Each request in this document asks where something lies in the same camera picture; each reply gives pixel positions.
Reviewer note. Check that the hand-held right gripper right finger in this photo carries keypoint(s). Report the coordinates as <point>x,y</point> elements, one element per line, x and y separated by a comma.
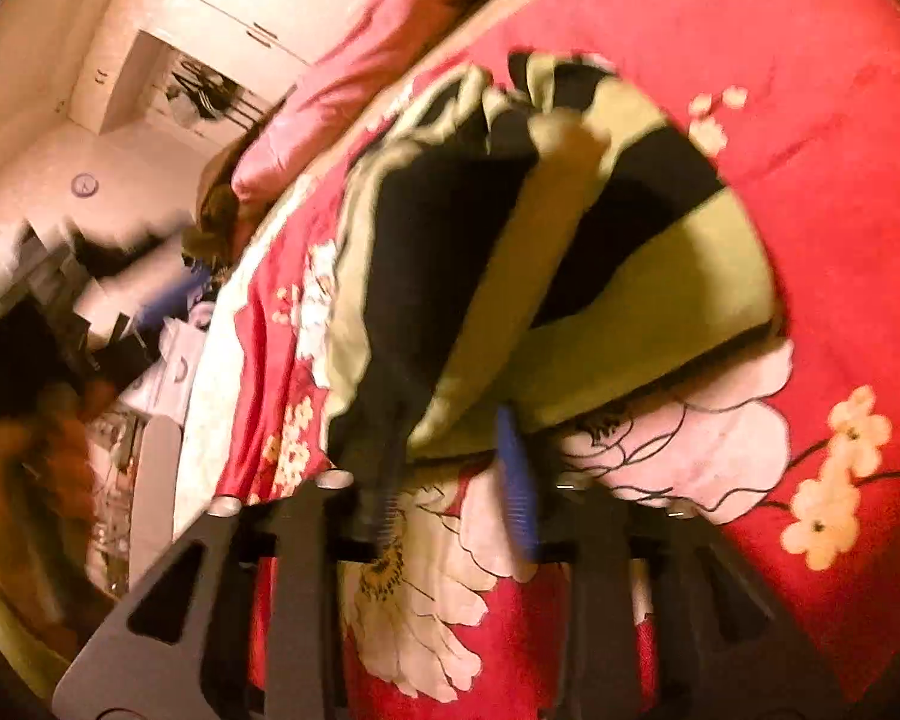
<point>516,480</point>

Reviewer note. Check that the white wardrobe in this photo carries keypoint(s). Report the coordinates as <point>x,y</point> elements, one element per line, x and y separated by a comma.
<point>255,0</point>

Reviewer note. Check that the grey bed footboard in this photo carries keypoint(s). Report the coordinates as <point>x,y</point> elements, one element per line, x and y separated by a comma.
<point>154,487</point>

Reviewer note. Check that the white drawer cabinet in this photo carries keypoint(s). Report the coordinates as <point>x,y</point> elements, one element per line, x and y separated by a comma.
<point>172,375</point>

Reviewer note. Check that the cream lace bedspread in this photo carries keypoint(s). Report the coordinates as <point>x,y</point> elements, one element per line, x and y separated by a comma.
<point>210,390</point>

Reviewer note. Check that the pink pillow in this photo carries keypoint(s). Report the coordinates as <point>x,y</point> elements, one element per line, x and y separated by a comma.
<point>360,82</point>

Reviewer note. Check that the hanging clothes in wardrobe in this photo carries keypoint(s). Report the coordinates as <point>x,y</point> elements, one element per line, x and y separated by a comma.
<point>202,90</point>

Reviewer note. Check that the person's left forearm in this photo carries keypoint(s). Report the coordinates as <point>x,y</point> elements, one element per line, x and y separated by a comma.
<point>45,495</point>

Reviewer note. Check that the round wall clock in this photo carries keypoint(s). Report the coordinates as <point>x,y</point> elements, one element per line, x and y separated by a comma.
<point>85,185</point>

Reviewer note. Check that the green black striped sweater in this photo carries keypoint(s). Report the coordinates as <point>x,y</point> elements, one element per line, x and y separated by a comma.
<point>645,277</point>

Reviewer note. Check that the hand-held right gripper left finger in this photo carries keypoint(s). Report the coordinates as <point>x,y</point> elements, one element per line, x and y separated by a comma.
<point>382,495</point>

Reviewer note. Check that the red floral blanket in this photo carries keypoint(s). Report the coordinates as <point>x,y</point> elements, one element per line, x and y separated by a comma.
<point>832,202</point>

